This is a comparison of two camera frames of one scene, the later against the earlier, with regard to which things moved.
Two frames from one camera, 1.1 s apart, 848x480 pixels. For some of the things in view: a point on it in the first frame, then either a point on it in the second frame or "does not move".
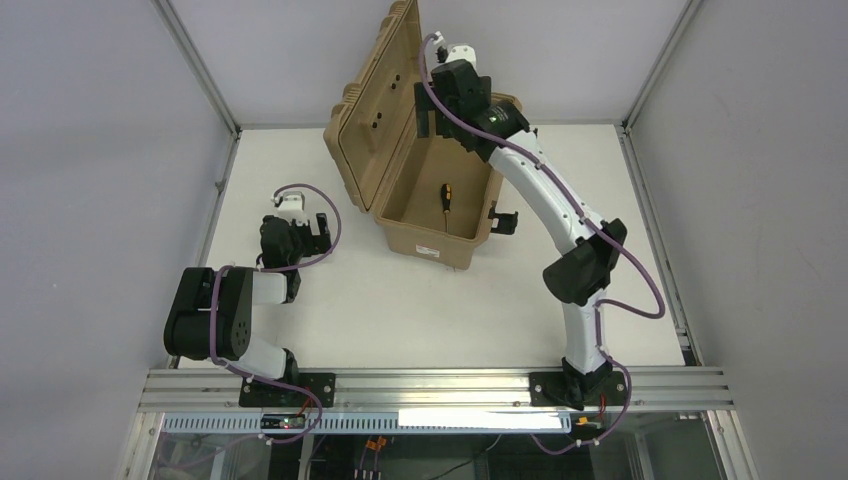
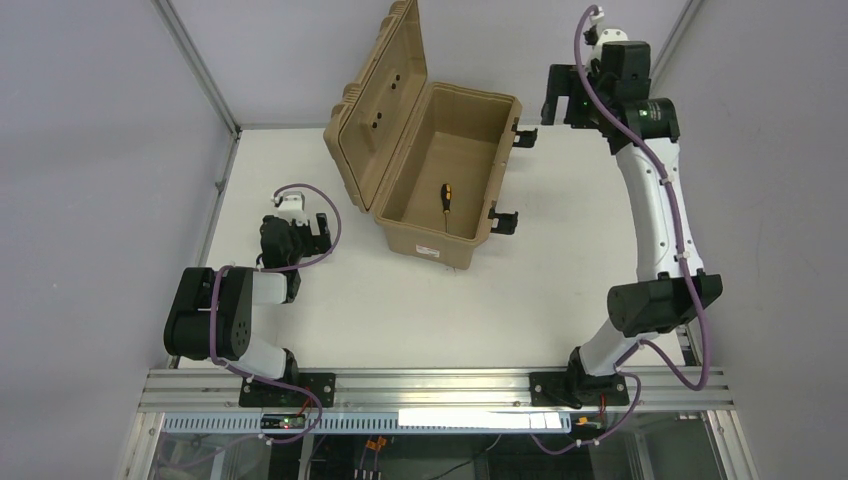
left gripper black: [314, 234] does not move
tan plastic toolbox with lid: [432, 197] does not move
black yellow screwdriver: [446, 198] does not move
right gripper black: [437, 111] -> [571, 97]
